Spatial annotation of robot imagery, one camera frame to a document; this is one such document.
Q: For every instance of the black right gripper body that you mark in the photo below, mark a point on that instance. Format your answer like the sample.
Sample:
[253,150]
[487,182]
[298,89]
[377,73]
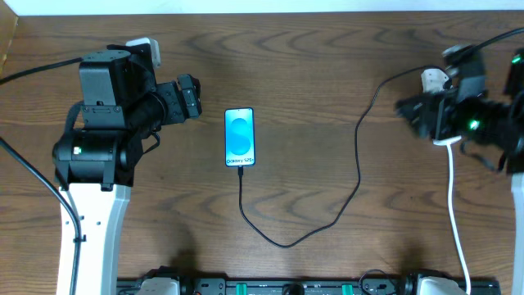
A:
[439,116]

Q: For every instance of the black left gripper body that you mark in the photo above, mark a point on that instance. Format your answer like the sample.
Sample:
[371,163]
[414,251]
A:
[187,97]

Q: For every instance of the blue screen Galaxy smartphone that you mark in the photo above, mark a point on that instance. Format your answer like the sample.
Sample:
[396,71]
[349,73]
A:
[239,135]

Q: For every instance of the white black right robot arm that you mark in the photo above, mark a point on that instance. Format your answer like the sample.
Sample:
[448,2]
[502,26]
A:
[486,122]

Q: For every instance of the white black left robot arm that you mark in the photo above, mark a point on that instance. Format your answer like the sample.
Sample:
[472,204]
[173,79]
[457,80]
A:
[96,156]

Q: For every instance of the white charger plug adapter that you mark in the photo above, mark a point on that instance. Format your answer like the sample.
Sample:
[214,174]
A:
[434,80]

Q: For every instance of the white power strip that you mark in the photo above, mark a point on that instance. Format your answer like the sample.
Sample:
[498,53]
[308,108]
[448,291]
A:
[447,141]

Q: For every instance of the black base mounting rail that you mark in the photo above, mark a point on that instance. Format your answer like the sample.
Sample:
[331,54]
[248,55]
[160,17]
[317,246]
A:
[167,280]

